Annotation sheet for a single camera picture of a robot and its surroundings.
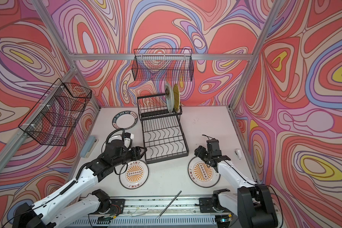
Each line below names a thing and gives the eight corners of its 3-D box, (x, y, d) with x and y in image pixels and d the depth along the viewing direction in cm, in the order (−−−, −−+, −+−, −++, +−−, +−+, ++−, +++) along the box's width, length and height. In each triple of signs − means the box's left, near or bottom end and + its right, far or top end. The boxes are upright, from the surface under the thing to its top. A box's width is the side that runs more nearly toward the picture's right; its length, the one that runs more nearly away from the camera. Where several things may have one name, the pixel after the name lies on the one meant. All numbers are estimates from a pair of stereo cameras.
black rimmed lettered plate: (111, 130, 109) (110, 127, 106) (117, 113, 120) (116, 110, 118) (135, 130, 109) (134, 127, 106) (139, 113, 120) (138, 110, 118)
